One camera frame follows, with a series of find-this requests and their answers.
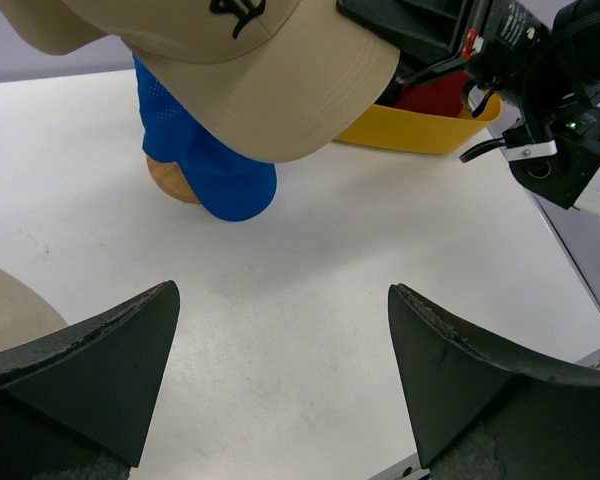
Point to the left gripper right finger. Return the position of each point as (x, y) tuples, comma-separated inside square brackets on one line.
[(451, 370)]

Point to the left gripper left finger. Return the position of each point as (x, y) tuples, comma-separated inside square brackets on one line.
[(78, 403)]

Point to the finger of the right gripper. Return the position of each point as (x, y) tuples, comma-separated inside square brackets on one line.
[(425, 68), (414, 27)]

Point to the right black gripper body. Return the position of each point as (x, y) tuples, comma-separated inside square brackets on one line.
[(512, 37)]

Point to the beige baseball cap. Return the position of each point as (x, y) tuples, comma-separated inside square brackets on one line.
[(273, 80)]

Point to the blue baseball cap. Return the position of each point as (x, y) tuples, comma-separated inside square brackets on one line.
[(228, 185)]

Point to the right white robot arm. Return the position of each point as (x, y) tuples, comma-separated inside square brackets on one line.
[(550, 73)]

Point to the dark red cap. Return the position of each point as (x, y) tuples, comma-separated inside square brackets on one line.
[(442, 97)]

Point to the yellow plastic bin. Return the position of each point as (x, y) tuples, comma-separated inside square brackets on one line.
[(399, 130)]

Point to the beige mannequin head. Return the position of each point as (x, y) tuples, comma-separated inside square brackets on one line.
[(24, 315)]

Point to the wooden hat stand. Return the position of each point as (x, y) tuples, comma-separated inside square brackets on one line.
[(169, 178)]

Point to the aluminium side rail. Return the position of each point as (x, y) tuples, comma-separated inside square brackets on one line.
[(578, 233)]

